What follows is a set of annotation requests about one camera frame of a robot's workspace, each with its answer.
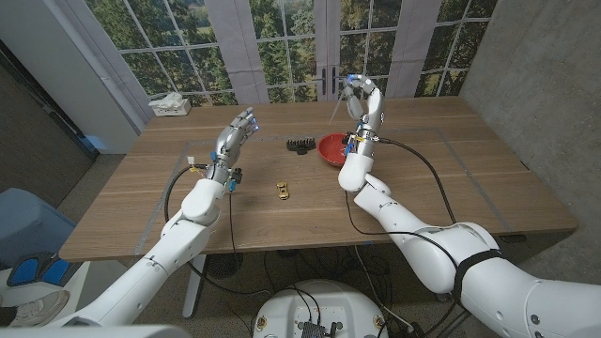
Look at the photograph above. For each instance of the white sneaker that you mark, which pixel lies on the white sneaker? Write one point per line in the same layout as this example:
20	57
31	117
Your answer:
40	307

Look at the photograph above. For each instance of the red speckled bowl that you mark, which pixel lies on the red speckled bowl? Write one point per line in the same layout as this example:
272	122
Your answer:
332	149

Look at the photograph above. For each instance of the blue foot pedals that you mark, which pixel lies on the blue foot pedals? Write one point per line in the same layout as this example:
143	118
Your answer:
37	271

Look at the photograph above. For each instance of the black hair claw clip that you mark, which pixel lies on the black hair claw clip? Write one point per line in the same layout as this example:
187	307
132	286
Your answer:
300	144

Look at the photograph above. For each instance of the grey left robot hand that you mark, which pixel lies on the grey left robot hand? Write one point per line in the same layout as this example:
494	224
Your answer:
232	141

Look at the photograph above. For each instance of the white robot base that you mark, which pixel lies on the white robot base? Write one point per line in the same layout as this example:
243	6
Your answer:
324	305

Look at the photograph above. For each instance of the blue chair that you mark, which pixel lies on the blue chair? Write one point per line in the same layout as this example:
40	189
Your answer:
28	220

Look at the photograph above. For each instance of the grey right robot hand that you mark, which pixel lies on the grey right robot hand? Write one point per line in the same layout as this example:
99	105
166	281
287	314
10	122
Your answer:
368	117

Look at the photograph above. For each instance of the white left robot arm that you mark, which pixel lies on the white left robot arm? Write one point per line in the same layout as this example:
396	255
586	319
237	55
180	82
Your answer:
155	263

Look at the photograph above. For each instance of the crumpled white tissue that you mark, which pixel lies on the crumpled white tissue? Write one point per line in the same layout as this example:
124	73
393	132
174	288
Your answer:
166	99

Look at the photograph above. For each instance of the white table leg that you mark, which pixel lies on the white table leg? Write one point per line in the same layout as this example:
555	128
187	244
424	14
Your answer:
193	286

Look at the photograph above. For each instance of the yellow toy car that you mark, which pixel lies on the yellow toy car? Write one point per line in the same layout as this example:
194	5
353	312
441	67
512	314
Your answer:
282	189

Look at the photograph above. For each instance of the white power strip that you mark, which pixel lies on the white power strip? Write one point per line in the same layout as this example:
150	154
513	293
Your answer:
176	111

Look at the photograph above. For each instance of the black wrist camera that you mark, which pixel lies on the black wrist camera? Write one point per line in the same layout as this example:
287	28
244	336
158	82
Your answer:
236	176
348	141

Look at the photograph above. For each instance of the round black floor stand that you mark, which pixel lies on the round black floor stand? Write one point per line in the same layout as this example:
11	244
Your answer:
225	265

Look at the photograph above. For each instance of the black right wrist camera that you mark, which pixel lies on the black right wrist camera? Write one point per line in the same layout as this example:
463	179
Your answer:
348	141

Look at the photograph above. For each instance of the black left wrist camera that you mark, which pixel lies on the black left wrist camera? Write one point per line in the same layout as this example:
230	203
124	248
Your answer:
236	176

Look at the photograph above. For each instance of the clear plastic pipette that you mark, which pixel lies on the clear plastic pipette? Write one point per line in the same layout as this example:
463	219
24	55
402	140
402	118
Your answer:
337	109

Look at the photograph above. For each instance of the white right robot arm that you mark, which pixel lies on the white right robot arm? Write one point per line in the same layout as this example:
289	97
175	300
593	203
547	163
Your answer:
446	253

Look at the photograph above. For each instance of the printed window backdrop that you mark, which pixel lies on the printed window backdrop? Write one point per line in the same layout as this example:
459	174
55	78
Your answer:
282	47

